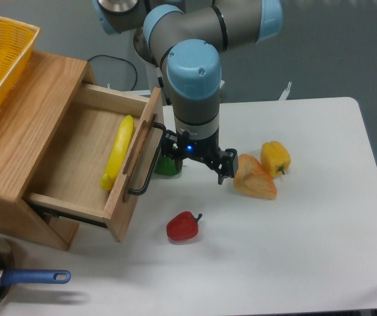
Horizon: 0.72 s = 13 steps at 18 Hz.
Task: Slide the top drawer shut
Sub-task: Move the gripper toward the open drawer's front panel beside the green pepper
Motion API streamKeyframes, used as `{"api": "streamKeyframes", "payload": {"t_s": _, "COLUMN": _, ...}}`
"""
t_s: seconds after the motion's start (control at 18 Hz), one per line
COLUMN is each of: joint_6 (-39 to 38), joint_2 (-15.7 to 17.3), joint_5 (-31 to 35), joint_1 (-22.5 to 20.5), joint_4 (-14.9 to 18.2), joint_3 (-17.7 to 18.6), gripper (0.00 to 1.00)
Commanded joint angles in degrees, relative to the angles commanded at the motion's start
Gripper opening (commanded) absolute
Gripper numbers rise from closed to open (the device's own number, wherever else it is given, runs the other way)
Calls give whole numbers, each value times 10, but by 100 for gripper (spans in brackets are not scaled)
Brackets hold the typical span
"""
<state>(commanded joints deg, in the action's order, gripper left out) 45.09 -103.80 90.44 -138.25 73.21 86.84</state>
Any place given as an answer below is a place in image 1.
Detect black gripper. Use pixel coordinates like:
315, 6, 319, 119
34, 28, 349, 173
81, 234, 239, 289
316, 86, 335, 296
161, 130, 239, 185

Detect wooden top drawer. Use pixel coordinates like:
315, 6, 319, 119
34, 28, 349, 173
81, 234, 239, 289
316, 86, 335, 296
24, 84, 163, 242

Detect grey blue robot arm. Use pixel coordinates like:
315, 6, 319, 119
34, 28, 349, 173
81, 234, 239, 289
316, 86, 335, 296
94, 1, 283, 181

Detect wooden drawer cabinet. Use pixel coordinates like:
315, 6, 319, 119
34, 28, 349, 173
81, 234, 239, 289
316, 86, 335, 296
0, 51, 95, 250

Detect green bell pepper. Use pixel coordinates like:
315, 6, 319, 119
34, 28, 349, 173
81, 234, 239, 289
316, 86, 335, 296
154, 151, 182, 176

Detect orange sandwich wedge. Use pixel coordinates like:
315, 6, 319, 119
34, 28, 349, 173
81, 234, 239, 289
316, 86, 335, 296
233, 153, 277, 200

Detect red bell pepper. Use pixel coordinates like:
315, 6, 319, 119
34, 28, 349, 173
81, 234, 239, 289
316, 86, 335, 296
166, 211, 203, 242

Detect yellow banana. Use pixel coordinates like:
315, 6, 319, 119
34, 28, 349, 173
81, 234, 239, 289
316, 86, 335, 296
100, 115, 135, 191

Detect yellow bell pepper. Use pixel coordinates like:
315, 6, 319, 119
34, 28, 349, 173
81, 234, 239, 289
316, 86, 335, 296
260, 141, 291, 178

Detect black cable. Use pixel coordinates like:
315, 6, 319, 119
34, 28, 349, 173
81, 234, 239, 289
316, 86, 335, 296
86, 54, 138, 91

